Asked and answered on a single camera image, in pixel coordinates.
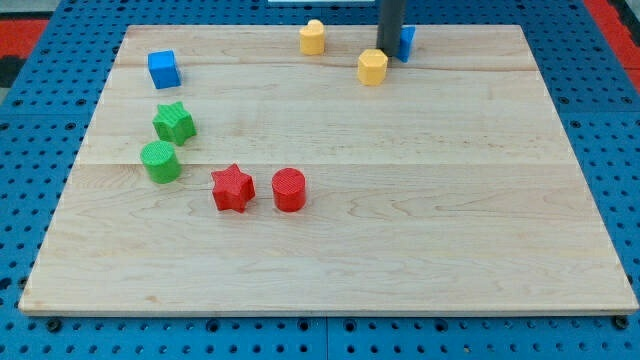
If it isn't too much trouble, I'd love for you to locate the blue cube block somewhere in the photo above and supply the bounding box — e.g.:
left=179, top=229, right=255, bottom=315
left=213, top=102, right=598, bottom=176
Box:
left=147, top=50, right=181, bottom=89

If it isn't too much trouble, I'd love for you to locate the red cylinder block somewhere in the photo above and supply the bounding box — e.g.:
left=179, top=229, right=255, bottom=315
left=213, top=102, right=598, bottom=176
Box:
left=272, top=168, right=306, bottom=212

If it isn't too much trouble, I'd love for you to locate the blue triangle block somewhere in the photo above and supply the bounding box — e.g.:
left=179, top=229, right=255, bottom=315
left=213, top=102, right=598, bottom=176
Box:
left=396, top=26, right=416, bottom=63

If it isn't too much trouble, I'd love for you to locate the wooden board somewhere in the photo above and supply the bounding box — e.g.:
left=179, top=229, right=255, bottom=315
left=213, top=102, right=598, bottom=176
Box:
left=19, top=25, right=638, bottom=317

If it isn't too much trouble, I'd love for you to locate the red star block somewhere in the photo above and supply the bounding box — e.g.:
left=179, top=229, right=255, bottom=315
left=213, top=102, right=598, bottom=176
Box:
left=211, top=164, right=255, bottom=213

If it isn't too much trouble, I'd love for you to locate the yellow hexagon block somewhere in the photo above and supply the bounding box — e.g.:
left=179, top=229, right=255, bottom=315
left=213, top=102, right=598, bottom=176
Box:
left=357, top=49, right=388, bottom=86

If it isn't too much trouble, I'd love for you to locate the green star block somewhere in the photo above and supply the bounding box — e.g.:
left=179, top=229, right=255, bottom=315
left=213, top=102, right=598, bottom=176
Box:
left=152, top=101, right=197, bottom=146

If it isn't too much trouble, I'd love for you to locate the green cylinder block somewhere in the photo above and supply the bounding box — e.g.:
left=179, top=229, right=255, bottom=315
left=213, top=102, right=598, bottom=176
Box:
left=140, top=140, right=181, bottom=184

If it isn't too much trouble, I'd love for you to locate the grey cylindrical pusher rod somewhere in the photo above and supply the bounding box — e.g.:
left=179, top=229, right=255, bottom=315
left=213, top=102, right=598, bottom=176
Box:
left=376, top=0, right=407, bottom=57

